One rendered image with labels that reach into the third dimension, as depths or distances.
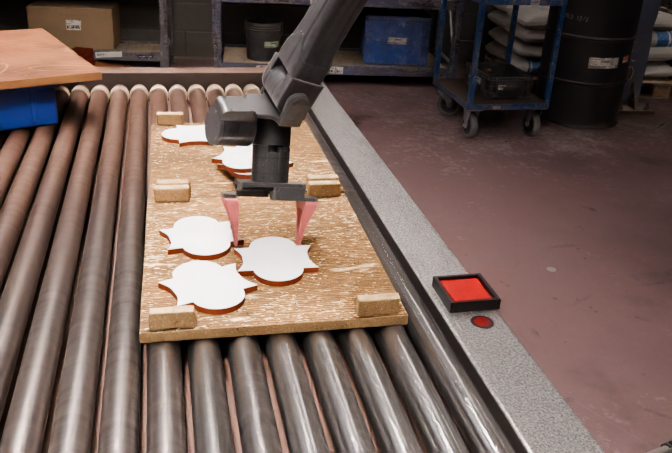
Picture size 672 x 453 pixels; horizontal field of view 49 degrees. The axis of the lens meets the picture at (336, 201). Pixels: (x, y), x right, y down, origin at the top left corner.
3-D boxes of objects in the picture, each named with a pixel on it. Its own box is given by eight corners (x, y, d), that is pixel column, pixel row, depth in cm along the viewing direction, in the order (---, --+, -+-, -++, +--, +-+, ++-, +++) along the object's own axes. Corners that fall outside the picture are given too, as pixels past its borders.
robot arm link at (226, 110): (314, 99, 105) (292, 64, 110) (240, 93, 99) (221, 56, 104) (287, 163, 112) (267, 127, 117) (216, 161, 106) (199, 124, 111)
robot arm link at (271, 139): (298, 107, 111) (280, 107, 116) (257, 104, 107) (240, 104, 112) (296, 153, 112) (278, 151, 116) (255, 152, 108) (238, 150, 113)
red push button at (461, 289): (476, 285, 111) (477, 277, 111) (492, 306, 106) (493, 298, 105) (438, 288, 110) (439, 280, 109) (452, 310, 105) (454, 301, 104)
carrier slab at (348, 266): (344, 200, 136) (344, 192, 136) (407, 325, 100) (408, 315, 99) (148, 207, 129) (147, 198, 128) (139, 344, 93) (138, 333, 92)
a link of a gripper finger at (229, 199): (271, 249, 111) (274, 187, 110) (223, 249, 109) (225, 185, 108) (264, 242, 117) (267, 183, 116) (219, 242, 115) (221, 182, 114)
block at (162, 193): (189, 197, 130) (189, 183, 129) (190, 202, 128) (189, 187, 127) (154, 198, 129) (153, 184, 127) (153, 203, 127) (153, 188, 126)
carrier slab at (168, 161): (305, 127, 173) (305, 120, 173) (344, 198, 137) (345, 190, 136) (151, 130, 166) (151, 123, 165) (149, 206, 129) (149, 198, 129)
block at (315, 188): (338, 193, 135) (339, 179, 134) (340, 197, 134) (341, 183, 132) (306, 194, 134) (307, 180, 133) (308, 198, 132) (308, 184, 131)
